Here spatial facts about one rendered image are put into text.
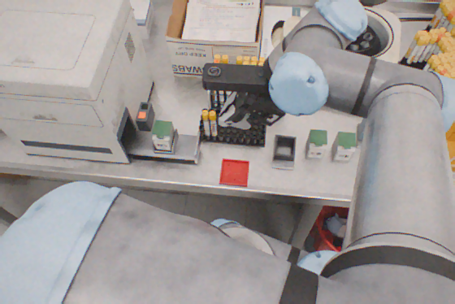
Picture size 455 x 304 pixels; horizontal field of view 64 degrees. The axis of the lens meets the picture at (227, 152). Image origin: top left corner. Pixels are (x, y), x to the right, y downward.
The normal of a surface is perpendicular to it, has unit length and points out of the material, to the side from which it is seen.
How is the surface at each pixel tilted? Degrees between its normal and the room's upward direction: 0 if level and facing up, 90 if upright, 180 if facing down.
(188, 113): 0
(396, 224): 37
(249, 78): 1
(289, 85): 80
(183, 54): 89
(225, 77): 1
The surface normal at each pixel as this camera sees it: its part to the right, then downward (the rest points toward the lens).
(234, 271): 0.20, -0.89
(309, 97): -0.40, 0.70
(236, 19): -0.01, -0.48
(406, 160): -0.16, -0.87
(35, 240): 0.00, -0.68
